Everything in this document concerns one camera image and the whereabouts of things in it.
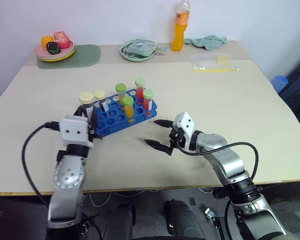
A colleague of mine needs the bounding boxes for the blue stacked stools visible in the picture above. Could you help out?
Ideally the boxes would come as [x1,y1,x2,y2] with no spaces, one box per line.
[270,74,290,95]

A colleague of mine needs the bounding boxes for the blue test tube rack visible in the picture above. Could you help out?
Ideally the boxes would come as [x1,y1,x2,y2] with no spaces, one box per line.
[90,88,158,138]

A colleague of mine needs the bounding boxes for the orange drink bottle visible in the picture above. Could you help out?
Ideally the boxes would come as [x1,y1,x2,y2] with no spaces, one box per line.
[170,0,192,53]

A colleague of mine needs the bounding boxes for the pink plate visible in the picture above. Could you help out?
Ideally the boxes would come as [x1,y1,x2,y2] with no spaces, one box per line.
[34,40,75,58]

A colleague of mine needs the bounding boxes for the pink toy fruit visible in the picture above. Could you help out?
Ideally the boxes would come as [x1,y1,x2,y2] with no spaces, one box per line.
[52,30,72,50]

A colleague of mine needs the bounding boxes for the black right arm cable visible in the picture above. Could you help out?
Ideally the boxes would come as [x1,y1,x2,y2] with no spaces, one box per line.
[176,141,260,181]

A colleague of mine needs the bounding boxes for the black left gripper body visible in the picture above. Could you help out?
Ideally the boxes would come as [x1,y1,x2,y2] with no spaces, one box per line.
[86,116,103,142]

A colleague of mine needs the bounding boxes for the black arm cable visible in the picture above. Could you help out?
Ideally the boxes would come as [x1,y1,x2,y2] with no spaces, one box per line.
[176,141,260,181]
[21,121,62,206]

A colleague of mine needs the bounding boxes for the green cloth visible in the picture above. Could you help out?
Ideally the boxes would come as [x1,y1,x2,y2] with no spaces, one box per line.
[184,35,228,52]

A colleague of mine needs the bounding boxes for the mint green pouch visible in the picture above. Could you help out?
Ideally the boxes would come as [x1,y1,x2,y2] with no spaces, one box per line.
[124,37,170,57]

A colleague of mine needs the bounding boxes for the dark purple toy fruit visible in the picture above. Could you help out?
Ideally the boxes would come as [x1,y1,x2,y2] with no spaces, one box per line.
[45,41,61,55]

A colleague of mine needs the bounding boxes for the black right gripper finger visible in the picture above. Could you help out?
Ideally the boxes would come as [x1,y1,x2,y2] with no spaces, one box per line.
[143,138,175,157]
[153,119,176,129]

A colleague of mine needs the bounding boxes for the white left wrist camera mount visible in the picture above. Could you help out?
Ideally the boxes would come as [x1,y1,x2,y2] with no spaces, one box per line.
[59,115,96,150]

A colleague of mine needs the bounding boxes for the mint green round plate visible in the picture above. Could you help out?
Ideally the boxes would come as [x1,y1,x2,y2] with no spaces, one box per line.
[119,39,158,62]

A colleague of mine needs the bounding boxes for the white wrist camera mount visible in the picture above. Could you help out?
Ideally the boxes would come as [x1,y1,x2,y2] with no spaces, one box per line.
[173,111,197,152]
[59,115,96,150]

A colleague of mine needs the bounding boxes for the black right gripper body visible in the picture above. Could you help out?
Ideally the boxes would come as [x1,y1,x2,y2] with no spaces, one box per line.
[167,127,188,154]

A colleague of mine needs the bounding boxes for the small metal clamp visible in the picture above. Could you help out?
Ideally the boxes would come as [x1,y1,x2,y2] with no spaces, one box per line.
[204,207,216,223]

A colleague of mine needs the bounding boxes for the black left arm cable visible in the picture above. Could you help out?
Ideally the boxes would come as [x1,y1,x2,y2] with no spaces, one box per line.
[21,121,62,206]

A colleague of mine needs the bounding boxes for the green-capped red test tube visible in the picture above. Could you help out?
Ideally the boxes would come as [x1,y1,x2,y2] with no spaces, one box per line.
[134,77,146,105]
[142,89,155,119]

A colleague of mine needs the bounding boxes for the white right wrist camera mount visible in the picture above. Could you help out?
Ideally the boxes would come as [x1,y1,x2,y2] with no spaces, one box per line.
[173,111,197,152]

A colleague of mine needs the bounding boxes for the green-capped orange test tube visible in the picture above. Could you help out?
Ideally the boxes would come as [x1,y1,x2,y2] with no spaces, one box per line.
[122,96,136,125]
[115,83,127,106]

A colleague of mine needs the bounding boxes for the orange toy pepper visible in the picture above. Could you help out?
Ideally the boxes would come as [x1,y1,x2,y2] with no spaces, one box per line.
[40,35,55,49]

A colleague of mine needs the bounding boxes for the green placemat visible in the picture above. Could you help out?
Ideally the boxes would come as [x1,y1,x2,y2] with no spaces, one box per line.
[36,44,102,70]

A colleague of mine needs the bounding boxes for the yellow-capped dark test tube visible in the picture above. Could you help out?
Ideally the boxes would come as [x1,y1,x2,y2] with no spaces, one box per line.
[94,89,110,113]
[77,91,95,116]

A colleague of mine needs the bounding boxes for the dark rounded shape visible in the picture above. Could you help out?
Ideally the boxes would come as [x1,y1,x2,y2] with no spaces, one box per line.
[163,198,206,240]

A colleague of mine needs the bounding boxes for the black patterned bag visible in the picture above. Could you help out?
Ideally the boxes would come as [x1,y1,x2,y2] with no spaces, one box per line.
[279,59,300,138]

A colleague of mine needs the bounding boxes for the pale green plate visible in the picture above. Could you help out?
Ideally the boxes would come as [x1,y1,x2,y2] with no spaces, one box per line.
[36,55,75,63]

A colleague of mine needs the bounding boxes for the stack of coloured plates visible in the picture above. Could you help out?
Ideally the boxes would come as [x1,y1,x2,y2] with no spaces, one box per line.
[39,44,77,62]

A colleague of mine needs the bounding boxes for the clear zip bag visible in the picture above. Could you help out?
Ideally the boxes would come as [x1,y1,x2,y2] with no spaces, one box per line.
[189,52,242,74]

